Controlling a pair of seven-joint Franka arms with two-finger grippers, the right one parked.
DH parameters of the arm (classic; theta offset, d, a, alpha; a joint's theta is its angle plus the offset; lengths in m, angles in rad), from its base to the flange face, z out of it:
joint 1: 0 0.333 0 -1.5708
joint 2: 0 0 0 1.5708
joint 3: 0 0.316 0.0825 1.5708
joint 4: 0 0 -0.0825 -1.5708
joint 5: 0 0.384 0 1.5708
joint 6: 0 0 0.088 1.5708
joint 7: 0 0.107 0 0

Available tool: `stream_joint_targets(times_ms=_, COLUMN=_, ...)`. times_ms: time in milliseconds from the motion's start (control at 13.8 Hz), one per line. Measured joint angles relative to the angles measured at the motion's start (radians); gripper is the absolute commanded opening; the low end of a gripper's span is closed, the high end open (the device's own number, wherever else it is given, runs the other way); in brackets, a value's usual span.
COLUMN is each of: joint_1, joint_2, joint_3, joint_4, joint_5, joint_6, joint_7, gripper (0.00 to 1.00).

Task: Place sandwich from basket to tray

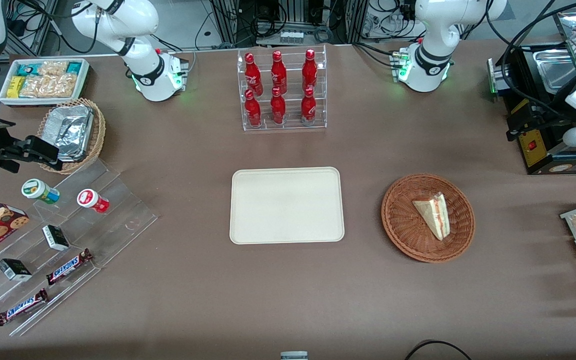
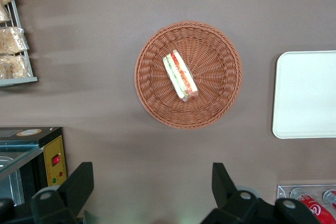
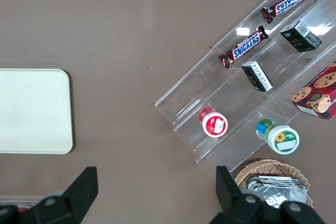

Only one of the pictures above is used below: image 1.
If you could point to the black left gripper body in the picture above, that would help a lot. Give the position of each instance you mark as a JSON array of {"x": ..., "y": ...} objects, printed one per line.
[{"x": 548, "y": 114}]

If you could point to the triangle sandwich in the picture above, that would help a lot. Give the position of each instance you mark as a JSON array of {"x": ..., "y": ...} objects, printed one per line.
[{"x": 435, "y": 217}]

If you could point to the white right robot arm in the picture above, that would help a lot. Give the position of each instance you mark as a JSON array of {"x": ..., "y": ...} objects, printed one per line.
[{"x": 138, "y": 20}]

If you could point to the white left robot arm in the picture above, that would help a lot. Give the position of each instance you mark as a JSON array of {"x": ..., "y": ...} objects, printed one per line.
[{"x": 433, "y": 30}]

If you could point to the aluminium foil tray stack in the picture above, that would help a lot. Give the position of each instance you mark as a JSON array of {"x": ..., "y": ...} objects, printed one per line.
[{"x": 70, "y": 130}]

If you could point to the light wicker basket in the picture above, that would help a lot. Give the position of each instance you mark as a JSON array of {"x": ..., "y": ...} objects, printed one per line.
[{"x": 99, "y": 135}]

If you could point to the brown wicker basket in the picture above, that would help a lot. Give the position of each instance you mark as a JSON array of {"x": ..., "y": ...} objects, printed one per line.
[{"x": 403, "y": 225}]

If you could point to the cream plastic tray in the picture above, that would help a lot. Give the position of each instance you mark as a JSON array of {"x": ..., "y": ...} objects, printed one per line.
[{"x": 288, "y": 205}]

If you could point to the black food warmer machine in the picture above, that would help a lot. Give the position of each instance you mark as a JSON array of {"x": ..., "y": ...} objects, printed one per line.
[{"x": 535, "y": 150}]

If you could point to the green lid cup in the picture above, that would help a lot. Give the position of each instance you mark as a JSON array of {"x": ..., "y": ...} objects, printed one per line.
[{"x": 38, "y": 190}]

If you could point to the red white cup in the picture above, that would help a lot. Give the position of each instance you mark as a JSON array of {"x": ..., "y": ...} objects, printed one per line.
[{"x": 90, "y": 199}]

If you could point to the white plastic snack bin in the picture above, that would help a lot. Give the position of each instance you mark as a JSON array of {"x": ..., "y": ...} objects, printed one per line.
[{"x": 5, "y": 100}]

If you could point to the steel warmer pan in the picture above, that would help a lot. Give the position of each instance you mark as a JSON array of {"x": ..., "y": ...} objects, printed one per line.
[{"x": 558, "y": 70}]

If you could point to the clear cracker bag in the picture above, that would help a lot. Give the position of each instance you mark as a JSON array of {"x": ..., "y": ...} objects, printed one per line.
[
  {"x": 48, "y": 86},
  {"x": 53, "y": 68}
]

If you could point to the yellow snack packet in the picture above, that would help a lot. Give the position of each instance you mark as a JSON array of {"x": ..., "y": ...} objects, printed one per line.
[{"x": 15, "y": 87}]

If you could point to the small black box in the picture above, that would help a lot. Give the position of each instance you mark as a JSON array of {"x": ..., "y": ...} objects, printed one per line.
[
  {"x": 55, "y": 237},
  {"x": 14, "y": 269}
]

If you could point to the teal snack packet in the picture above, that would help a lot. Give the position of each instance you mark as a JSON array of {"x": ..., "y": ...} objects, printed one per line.
[
  {"x": 27, "y": 69},
  {"x": 74, "y": 67}
]

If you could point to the clear acrylic stepped display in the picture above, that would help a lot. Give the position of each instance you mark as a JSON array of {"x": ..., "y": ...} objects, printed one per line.
[{"x": 118, "y": 220}]

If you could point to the snickers bar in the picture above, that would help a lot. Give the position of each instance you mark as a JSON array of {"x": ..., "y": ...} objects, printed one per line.
[
  {"x": 22, "y": 307},
  {"x": 68, "y": 266}
]

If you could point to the clear acrylic bottle rack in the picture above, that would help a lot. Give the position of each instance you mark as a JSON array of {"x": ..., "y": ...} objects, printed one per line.
[{"x": 323, "y": 120}]

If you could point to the red cola bottle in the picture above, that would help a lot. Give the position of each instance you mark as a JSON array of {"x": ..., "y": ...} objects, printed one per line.
[
  {"x": 308, "y": 107},
  {"x": 309, "y": 70},
  {"x": 252, "y": 75},
  {"x": 278, "y": 72},
  {"x": 253, "y": 111},
  {"x": 278, "y": 108}
]

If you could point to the white power strip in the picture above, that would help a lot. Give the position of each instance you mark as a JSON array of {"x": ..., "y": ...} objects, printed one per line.
[{"x": 291, "y": 37}]

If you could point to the small grey device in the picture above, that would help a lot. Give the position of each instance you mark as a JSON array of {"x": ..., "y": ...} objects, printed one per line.
[{"x": 294, "y": 356}]

